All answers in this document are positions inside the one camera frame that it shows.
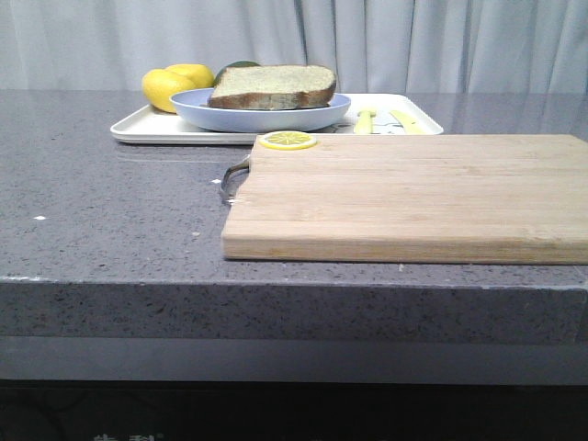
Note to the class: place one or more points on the bread slice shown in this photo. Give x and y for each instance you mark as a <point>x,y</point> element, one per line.
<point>295,83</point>
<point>266,106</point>

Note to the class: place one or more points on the light blue round plate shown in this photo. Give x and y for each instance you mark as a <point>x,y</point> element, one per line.
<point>192,106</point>

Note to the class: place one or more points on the white rectangular tray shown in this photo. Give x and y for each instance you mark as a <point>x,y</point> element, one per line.
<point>153,127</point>

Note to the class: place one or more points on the yellow lemon slice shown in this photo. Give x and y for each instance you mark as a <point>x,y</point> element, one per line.
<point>287,140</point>

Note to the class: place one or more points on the yellow plastic fork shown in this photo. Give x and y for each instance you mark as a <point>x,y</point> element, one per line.
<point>364,123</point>

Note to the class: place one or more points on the wooden cutting board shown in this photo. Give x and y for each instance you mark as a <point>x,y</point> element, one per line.
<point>467,198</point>

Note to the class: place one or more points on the yellow plastic knife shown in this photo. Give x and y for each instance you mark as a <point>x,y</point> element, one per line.
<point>408,122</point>

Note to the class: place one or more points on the green lime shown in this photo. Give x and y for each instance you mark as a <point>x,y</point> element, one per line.
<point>238,64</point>

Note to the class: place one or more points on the rear yellow lemon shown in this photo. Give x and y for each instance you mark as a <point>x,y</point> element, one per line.
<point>199,74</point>

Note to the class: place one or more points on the front yellow lemon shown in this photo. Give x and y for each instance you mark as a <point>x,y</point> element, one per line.
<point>158,85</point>

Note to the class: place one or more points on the white curtain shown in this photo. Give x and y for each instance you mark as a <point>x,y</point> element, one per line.
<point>374,46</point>

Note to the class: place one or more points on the metal cutting board handle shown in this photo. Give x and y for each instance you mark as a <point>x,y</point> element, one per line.
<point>233,177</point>

